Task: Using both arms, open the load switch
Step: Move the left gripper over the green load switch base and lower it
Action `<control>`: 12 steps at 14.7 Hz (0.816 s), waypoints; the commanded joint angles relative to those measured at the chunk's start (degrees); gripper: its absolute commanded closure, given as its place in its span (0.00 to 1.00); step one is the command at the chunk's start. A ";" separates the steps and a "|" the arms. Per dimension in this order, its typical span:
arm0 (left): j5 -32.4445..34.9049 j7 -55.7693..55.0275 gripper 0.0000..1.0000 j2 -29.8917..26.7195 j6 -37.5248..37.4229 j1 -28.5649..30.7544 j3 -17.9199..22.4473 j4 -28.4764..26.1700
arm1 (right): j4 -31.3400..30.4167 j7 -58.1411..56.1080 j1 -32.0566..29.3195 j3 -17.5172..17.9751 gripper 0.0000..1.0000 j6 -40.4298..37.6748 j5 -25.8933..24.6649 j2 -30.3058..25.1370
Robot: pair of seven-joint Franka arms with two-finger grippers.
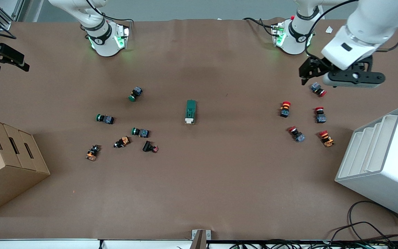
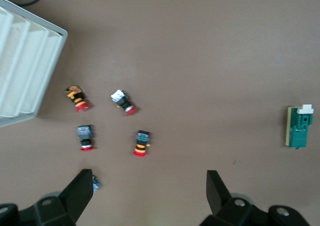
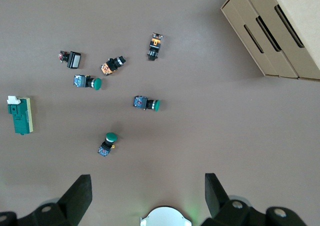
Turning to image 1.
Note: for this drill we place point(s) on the aluminium frame profile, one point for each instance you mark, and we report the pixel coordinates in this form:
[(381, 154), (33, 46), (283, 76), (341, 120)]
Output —
[(2, 14)]

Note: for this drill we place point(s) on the small white paper scrap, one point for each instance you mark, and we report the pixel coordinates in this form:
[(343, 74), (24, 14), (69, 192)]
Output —
[(329, 29)]

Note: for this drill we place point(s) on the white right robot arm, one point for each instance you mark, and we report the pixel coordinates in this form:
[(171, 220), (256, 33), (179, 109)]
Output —
[(104, 38)]

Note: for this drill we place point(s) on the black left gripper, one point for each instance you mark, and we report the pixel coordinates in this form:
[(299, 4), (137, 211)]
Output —
[(313, 66)]

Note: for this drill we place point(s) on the red mushroom button orange base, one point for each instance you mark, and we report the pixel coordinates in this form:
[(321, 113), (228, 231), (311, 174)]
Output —
[(326, 138)]

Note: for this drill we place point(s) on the red push button blue base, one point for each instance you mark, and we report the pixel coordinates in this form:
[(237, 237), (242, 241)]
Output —
[(296, 134), (320, 116), (318, 89)]

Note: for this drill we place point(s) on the green load switch white lever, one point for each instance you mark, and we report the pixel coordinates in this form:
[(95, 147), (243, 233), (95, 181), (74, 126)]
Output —
[(190, 112)]

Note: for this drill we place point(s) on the black switch with red tip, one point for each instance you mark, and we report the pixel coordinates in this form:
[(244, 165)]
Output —
[(149, 147)]

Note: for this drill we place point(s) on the red mushroom button black base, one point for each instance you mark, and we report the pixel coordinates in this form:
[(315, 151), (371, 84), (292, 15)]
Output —
[(285, 109)]

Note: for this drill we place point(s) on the green push button blue base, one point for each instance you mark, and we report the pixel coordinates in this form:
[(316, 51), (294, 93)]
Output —
[(140, 132), (105, 119), (135, 93)]

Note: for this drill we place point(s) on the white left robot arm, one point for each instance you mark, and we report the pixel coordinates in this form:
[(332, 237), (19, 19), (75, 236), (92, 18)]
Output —
[(368, 24)]

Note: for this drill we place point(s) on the black push button orange base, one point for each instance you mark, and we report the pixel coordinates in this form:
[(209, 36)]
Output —
[(122, 142), (93, 152)]

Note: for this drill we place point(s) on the brown cardboard slotted box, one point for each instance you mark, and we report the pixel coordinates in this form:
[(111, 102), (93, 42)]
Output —
[(2, 162)]

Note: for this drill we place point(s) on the white stepped organizer box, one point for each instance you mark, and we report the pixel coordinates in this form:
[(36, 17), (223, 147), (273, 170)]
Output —
[(389, 162)]

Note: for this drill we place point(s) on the brown paper table cover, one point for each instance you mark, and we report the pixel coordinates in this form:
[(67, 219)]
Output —
[(219, 180)]

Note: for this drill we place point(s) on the metal bracket at table edge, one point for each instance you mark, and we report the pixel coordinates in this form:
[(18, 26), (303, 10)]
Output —
[(200, 238)]

